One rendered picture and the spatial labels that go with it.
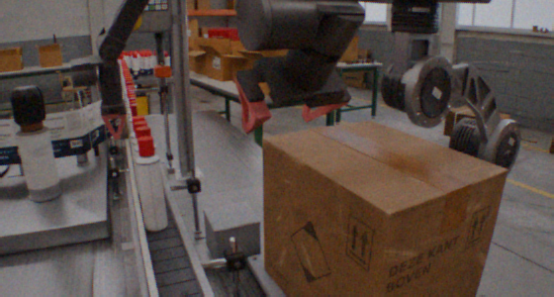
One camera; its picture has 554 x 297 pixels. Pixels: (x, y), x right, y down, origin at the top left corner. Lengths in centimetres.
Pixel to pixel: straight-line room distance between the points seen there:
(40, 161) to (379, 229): 86
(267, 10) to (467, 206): 35
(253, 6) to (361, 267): 31
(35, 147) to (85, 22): 762
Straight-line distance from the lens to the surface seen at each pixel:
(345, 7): 38
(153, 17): 115
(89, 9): 854
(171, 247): 78
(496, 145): 139
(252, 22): 35
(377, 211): 41
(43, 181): 107
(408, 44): 104
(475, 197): 52
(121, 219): 102
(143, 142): 76
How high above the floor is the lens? 130
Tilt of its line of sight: 18 degrees down
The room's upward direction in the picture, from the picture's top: straight up
